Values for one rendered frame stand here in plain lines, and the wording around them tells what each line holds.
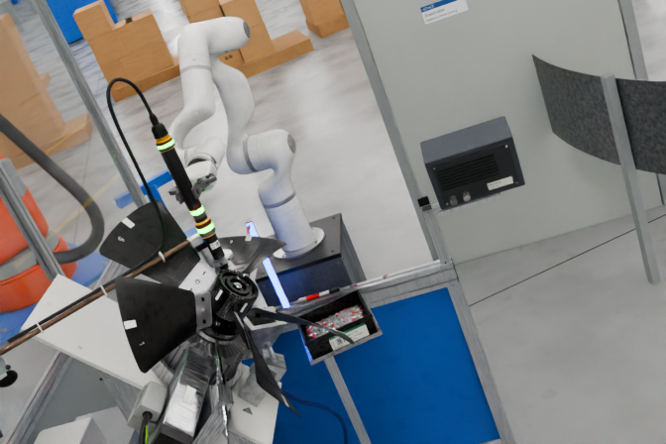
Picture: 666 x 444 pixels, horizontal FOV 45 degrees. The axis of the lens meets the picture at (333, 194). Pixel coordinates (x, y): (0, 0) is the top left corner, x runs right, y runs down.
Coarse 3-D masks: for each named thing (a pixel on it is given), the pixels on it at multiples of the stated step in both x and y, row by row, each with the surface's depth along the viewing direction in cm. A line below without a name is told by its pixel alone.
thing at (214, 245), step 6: (156, 120) 199; (156, 126) 199; (162, 126) 200; (156, 132) 199; (162, 132) 200; (156, 138) 200; (204, 240) 212; (210, 240) 212; (216, 240) 213; (210, 246) 212; (216, 246) 213; (210, 252) 214; (216, 252) 213; (222, 252) 214; (216, 258) 214
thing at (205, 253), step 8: (192, 240) 209; (200, 240) 210; (192, 248) 213; (200, 248) 210; (208, 256) 212; (224, 256) 215; (232, 256) 215; (208, 264) 213; (216, 264) 213; (224, 264) 213
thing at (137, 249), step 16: (144, 208) 218; (160, 208) 219; (144, 224) 215; (160, 224) 216; (176, 224) 217; (112, 240) 210; (128, 240) 212; (144, 240) 212; (160, 240) 213; (176, 240) 214; (112, 256) 209; (128, 256) 210; (144, 256) 211; (176, 256) 212; (192, 256) 213; (144, 272) 210; (160, 272) 210; (176, 272) 211
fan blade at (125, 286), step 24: (120, 288) 184; (144, 288) 188; (168, 288) 194; (120, 312) 181; (144, 312) 186; (168, 312) 191; (192, 312) 198; (144, 336) 184; (168, 336) 191; (144, 360) 182
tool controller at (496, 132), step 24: (504, 120) 235; (432, 144) 238; (456, 144) 234; (480, 144) 230; (504, 144) 229; (432, 168) 234; (456, 168) 234; (480, 168) 234; (504, 168) 235; (456, 192) 240; (480, 192) 240
